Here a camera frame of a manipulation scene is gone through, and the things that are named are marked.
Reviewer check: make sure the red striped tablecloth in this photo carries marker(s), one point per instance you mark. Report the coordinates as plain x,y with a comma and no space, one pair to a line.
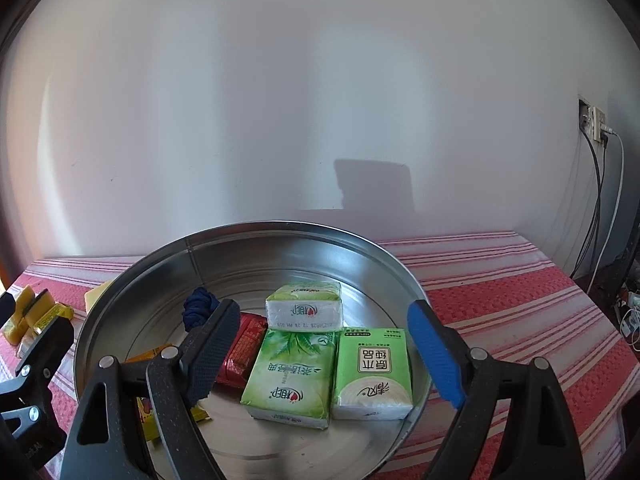
500,300

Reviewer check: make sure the yellow sponge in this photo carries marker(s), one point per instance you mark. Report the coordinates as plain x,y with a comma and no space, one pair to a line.
97,297

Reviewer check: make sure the white wall socket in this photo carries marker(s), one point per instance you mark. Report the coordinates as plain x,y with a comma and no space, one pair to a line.
595,120

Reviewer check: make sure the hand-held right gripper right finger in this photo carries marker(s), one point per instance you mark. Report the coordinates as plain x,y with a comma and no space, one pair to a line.
437,355

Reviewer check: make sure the round metal cookie tin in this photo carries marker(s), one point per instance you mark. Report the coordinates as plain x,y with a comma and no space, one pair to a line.
300,260

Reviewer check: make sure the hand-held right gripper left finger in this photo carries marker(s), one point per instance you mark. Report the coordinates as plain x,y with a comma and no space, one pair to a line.
215,350

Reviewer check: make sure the yellow snack sachet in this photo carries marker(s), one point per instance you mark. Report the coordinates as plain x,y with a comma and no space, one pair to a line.
150,420

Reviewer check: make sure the red snack packet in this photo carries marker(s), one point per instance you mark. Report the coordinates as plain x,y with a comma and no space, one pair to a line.
245,350

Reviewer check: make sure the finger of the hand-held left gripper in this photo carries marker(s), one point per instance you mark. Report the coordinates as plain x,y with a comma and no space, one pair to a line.
52,345
7,310

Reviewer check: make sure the green leaf tissue pack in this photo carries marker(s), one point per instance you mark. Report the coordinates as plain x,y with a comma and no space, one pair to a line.
302,307
290,380

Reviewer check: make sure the pale green tissue pack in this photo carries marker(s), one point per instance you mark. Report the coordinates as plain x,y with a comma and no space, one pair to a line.
372,375

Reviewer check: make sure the yellow cracker packet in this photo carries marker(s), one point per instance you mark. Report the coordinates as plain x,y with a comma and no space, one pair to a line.
55,312

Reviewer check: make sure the blue scrunchie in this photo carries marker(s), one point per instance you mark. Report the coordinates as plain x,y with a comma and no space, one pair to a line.
197,310

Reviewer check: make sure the brown paper sachet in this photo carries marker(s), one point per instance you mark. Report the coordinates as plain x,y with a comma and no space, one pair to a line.
147,355

